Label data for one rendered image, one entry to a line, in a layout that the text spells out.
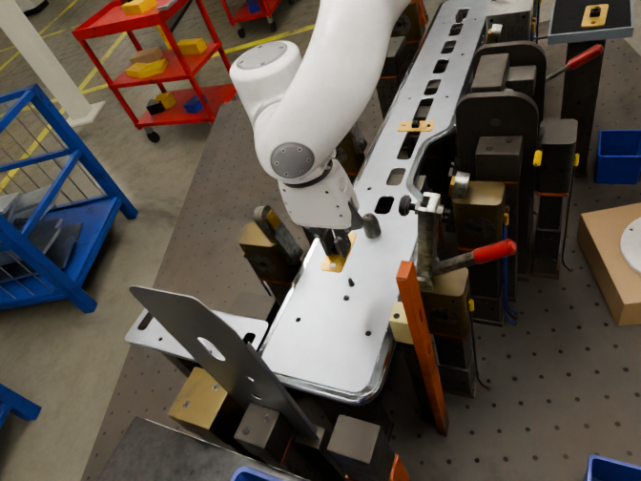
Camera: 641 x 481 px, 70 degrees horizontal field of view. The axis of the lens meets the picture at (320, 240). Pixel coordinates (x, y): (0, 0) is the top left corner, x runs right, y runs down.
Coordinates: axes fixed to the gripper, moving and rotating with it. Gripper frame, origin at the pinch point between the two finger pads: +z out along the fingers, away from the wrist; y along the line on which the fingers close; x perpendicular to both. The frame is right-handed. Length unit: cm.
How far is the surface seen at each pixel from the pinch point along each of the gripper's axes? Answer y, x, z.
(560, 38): -29, -51, -4
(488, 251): -23.5, 0.6, -1.9
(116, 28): 224, -172, 21
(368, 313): -4.8, 5.2, 11.5
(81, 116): 383, -211, 107
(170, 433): 17.1, 33.0, 8.4
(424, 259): -14.9, 1.7, -0.3
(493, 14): -13, -76, 1
